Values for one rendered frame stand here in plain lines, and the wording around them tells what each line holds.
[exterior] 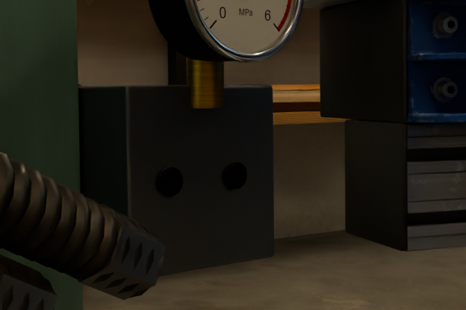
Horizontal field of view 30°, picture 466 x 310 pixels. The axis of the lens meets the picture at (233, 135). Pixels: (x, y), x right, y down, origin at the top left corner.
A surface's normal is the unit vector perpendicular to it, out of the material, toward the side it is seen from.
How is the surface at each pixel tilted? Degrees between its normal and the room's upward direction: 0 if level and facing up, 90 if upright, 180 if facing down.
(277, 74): 90
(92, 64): 90
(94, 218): 61
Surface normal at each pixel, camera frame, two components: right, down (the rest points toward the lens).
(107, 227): 0.29, -0.45
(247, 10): 0.64, 0.04
